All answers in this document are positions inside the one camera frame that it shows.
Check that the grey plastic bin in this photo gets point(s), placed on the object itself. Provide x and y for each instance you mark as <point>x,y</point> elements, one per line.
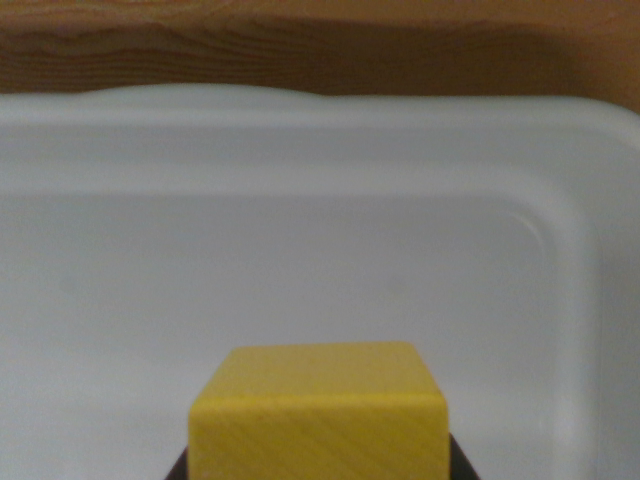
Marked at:
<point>200,225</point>

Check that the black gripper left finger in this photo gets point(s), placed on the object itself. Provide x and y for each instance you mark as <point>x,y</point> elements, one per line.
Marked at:
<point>179,469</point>

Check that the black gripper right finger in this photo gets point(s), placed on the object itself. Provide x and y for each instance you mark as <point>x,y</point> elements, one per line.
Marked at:
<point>461,462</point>

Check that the yellow wooden cube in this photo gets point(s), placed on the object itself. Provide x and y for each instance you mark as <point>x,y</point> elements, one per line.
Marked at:
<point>320,425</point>

